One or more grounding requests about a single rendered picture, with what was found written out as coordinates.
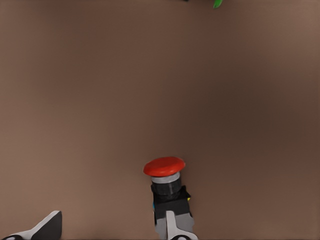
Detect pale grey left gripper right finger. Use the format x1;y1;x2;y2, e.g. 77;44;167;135
165;210;199;240

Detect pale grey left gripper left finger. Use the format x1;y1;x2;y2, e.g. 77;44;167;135
0;210;63;240

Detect red mushroom push-button switch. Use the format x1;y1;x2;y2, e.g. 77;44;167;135
142;156;196;239

